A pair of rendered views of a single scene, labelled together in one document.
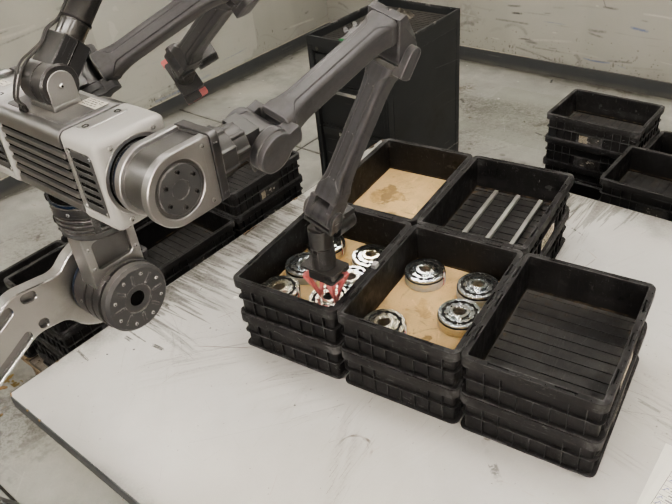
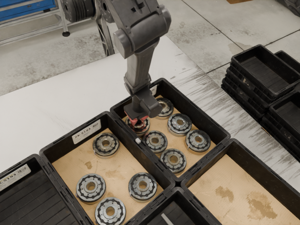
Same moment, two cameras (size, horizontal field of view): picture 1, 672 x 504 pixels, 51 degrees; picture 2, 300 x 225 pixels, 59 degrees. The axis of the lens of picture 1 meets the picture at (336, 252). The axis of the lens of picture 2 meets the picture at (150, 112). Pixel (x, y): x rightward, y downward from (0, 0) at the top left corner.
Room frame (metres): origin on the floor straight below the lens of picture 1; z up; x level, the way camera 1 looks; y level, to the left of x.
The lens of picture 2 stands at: (1.45, -0.58, 1.77)
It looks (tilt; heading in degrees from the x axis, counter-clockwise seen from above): 53 degrees down; 98
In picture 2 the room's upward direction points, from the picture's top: 7 degrees clockwise
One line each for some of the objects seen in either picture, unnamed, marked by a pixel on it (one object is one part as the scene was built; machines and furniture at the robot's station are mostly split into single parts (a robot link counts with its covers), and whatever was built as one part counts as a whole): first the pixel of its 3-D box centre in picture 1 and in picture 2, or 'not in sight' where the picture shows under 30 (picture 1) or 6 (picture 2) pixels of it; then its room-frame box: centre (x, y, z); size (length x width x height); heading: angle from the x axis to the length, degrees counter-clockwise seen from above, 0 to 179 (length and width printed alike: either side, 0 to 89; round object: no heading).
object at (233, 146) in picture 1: (217, 152); not in sight; (1.02, 0.17, 1.45); 0.09 x 0.08 x 0.12; 47
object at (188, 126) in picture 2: (304, 264); (180, 122); (1.49, 0.09, 0.86); 0.10 x 0.10 x 0.01
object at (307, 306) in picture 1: (325, 253); (168, 123); (1.45, 0.03, 0.92); 0.40 x 0.30 x 0.02; 144
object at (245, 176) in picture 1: (250, 210); not in sight; (2.59, 0.34, 0.37); 0.40 x 0.30 x 0.45; 137
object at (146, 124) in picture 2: (329, 298); (137, 122); (1.32, 0.03, 0.87); 0.10 x 0.10 x 0.01
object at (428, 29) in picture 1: (388, 110); not in sight; (3.24, -0.34, 0.45); 0.60 x 0.45 x 0.90; 137
